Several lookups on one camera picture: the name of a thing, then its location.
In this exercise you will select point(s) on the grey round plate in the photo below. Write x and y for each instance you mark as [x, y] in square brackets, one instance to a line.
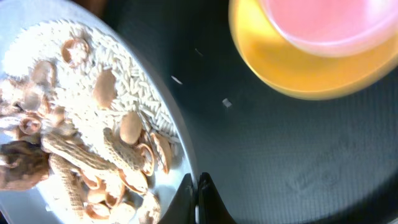
[24, 165]

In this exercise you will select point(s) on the pink cup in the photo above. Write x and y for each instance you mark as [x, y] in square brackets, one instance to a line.
[333, 28]

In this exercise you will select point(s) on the peanut shells and rice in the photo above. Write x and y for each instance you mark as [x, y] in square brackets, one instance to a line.
[106, 128]

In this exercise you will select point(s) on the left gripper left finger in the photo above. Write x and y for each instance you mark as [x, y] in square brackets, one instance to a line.
[182, 208]

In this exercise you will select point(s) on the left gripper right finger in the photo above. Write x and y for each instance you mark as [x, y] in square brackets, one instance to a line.
[210, 205]

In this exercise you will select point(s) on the yellow bowl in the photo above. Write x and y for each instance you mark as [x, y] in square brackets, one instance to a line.
[298, 74]

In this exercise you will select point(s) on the round black serving tray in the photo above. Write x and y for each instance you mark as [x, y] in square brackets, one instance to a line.
[273, 158]

